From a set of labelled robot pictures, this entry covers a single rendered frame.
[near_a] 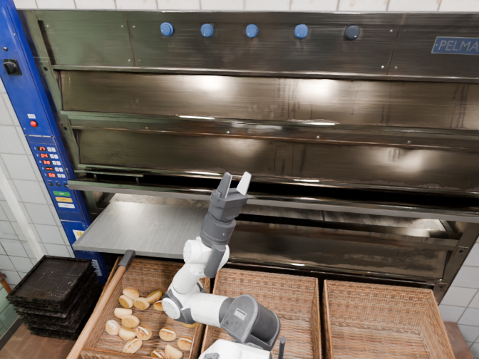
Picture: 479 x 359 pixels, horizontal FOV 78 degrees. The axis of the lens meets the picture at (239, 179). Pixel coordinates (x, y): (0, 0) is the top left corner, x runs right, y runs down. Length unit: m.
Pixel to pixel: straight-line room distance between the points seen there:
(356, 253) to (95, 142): 1.39
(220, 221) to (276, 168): 0.57
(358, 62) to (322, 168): 0.43
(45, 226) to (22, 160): 0.44
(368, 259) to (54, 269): 1.65
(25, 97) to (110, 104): 0.37
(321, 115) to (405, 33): 0.37
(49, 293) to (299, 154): 1.38
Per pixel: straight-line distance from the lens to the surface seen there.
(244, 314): 0.89
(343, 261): 1.69
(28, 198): 1.99
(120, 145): 1.49
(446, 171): 1.48
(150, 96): 1.32
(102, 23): 1.35
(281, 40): 1.17
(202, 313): 1.01
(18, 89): 1.60
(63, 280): 1.86
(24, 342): 2.13
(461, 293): 2.04
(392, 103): 1.28
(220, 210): 0.77
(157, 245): 1.43
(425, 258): 1.79
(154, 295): 1.89
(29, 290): 1.89
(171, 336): 1.80
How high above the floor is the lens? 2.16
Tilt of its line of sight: 32 degrees down
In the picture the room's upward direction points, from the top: straight up
